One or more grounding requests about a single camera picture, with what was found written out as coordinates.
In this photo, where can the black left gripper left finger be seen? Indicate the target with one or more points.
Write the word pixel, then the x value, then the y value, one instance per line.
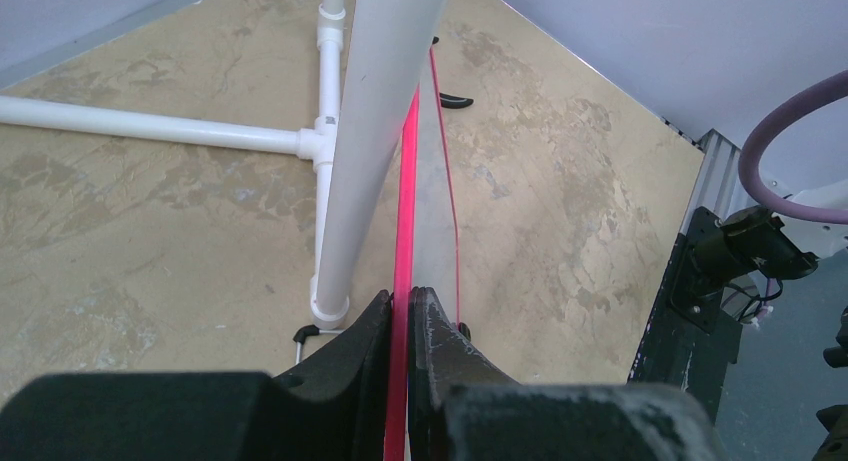
pixel 331 406

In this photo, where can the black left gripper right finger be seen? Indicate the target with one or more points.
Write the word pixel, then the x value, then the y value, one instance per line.
pixel 463 407

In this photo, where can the red framed whiteboard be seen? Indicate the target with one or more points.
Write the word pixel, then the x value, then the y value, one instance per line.
pixel 424 200

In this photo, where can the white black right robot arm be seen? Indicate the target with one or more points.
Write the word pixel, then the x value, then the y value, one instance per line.
pixel 784 393

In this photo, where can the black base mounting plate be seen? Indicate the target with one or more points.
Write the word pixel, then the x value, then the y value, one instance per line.
pixel 688 341

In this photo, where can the white PVC pipe frame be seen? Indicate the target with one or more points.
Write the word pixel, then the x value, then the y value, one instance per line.
pixel 370 61

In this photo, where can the aluminium extrusion frame rail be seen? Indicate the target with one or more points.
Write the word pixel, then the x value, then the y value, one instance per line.
pixel 715 186

